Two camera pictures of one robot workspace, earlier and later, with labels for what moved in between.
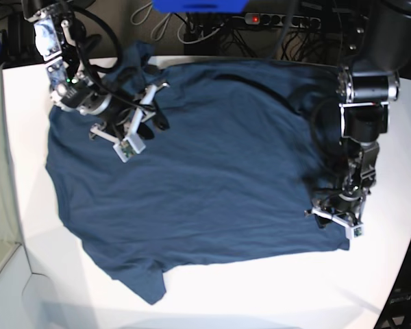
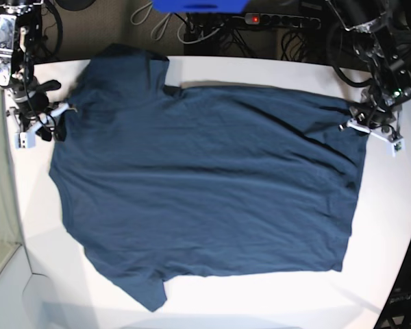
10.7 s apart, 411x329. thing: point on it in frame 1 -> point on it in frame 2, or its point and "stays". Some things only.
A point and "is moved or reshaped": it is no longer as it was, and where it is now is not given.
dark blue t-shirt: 231,176 is moved or reshaped
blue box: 205,6 stays
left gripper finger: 144,131 -> 46,135
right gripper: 339,208 -> 379,116
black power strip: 264,18 stays
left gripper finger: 161,120 -> 61,129
